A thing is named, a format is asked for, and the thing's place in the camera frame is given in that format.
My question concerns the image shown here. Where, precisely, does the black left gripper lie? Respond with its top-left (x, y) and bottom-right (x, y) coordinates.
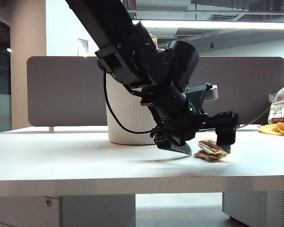
top-left (140, 82), bottom-right (239, 156)

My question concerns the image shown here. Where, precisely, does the brown paper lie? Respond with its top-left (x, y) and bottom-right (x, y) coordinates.
top-left (194, 139), bottom-right (229, 162)

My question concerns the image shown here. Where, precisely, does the brown paper ball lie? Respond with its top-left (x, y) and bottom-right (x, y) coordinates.
top-left (149, 34), bottom-right (159, 48)

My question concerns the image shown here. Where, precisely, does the white ribbed trash can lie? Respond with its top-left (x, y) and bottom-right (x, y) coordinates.
top-left (106, 75), bottom-right (159, 146)

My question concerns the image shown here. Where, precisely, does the yellow cloth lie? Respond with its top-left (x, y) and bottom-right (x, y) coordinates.
top-left (257, 122), bottom-right (284, 137)

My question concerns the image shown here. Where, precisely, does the white cabinet with vent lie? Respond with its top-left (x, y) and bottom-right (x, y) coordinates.
top-left (222, 190), bottom-right (284, 227)

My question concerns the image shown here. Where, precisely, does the printed plastic snack bag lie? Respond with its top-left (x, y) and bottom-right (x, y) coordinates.
top-left (267, 70), bottom-right (284, 125)

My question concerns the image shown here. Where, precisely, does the long ceiling light strip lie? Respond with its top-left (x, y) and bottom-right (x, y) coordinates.
top-left (137, 19), bottom-right (284, 31)

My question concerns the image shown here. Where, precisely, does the white under-desk drawer cabinet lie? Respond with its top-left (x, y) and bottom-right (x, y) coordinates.
top-left (0, 193), bottom-right (136, 227)

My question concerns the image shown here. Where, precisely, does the grey desk partition panel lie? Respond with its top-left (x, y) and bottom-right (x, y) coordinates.
top-left (26, 55), bottom-right (284, 127)

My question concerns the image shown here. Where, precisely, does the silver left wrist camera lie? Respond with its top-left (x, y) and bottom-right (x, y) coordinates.
top-left (186, 83), bottom-right (219, 103)

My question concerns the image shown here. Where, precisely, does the grey cable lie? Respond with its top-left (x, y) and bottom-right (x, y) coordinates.
top-left (235, 107), bottom-right (273, 130)

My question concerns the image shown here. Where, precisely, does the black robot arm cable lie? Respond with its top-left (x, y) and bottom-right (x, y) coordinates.
top-left (103, 71), bottom-right (157, 135)

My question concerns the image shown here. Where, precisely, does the silver wall plate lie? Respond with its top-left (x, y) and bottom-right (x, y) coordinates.
top-left (77, 38), bottom-right (89, 57)

